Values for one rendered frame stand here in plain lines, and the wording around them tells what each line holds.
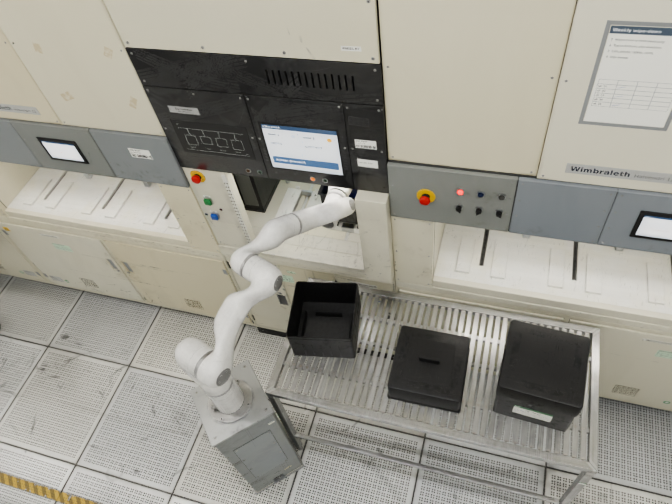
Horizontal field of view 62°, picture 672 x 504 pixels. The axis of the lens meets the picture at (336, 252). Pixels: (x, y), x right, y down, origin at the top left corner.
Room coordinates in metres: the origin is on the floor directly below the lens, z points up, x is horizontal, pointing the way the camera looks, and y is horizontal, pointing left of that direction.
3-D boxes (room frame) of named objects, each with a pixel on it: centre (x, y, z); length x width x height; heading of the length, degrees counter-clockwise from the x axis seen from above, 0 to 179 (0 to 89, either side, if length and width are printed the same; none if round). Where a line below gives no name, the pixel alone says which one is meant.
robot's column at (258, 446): (1.01, 0.56, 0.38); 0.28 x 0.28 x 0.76; 20
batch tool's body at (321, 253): (1.97, -0.02, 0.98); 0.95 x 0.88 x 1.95; 155
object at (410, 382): (0.97, -0.28, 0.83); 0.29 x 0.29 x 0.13; 65
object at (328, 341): (1.26, 0.10, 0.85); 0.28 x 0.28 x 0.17; 74
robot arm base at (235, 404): (1.01, 0.56, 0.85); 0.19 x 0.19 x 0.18
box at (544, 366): (0.81, -0.66, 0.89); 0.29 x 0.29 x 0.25; 61
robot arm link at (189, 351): (1.04, 0.58, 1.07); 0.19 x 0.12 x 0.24; 44
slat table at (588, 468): (1.01, -0.31, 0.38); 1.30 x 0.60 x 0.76; 65
